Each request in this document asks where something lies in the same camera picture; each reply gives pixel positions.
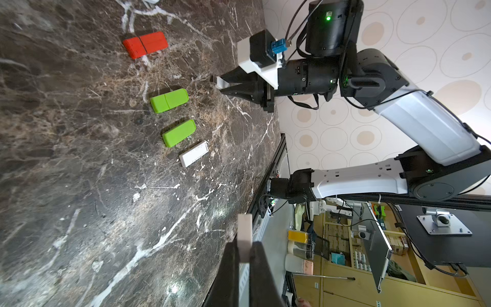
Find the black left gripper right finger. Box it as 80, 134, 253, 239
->
249, 242, 285, 307

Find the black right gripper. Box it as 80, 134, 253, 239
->
220, 57, 340, 113

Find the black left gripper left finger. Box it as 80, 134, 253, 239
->
202, 240, 240, 307

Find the green usb drive capped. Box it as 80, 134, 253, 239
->
150, 88, 189, 114

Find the green usb drive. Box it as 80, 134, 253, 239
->
162, 120, 196, 148

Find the white rectangular usb drive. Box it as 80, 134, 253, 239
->
179, 141, 209, 168

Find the red usb drive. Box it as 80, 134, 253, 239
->
123, 31, 169, 60

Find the white usb drive front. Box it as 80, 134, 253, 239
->
210, 75, 230, 90

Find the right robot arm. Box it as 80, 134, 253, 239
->
214, 1, 490, 203

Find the wooden workshop cabinet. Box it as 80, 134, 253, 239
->
294, 214, 485, 306

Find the silver laptop on stand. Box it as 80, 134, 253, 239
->
351, 202, 393, 293

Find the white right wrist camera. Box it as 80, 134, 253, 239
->
237, 29, 289, 90

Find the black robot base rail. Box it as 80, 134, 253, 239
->
202, 132, 292, 307

